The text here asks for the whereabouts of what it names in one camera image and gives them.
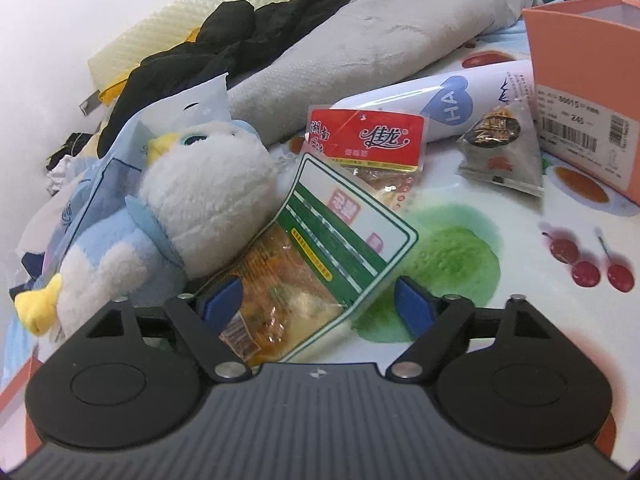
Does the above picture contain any dark triangular snack packet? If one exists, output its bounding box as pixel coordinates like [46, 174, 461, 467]
[455, 102, 546, 198]

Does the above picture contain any blue white plush penguin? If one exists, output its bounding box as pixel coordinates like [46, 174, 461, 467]
[14, 120, 281, 336]

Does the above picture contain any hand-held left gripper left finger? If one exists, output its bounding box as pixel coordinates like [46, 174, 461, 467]
[80, 277, 252, 383]

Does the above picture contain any pink cardboard box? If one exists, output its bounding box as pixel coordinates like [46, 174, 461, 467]
[521, 0, 640, 218]

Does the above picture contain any black jacket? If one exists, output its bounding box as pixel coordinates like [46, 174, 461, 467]
[97, 0, 361, 156]

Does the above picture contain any white tube with blue heart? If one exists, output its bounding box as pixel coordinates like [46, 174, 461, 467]
[330, 59, 538, 143]

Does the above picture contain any green white snack packet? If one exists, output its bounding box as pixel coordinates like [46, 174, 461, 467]
[220, 152, 419, 363]

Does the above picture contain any cream quilted headboard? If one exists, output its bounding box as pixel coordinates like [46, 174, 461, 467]
[87, 0, 361, 93]

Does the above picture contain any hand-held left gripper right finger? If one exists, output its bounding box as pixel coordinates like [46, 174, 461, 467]
[386, 276, 557, 383]

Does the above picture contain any red label snack packet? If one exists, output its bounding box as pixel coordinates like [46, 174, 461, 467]
[306, 105, 431, 202]

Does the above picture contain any grey blanket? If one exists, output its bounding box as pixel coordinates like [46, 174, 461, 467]
[227, 0, 543, 151]

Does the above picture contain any yellow pillow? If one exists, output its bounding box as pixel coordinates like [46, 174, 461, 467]
[100, 27, 201, 106]

